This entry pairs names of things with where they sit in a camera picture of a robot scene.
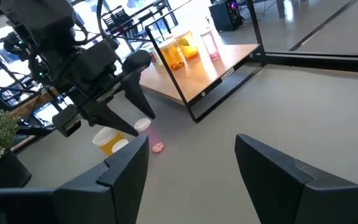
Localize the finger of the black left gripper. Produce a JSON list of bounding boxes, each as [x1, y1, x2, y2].
[[122, 49, 156, 119], [81, 101, 138, 137]]

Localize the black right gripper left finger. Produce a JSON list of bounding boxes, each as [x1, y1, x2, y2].
[[0, 135, 150, 224]]

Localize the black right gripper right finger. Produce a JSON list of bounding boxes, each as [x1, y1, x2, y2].
[[234, 133, 358, 224]]

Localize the large orange medicine bottle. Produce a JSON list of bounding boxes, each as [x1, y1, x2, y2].
[[158, 39, 186, 71], [92, 126, 127, 157], [174, 30, 200, 60]]

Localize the red bottle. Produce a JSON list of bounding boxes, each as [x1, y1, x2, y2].
[[147, 46, 163, 65]]

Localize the wooden shelf board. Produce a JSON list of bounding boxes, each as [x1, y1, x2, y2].
[[140, 43, 260, 105]]

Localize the black plant pot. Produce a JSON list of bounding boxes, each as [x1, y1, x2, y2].
[[0, 151, 32, 189]]

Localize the black computer tower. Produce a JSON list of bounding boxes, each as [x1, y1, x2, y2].
[[208, 0, 245, 32]]

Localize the black table frame rails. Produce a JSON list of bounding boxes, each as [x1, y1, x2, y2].
[[0, 51, 358, 138]]

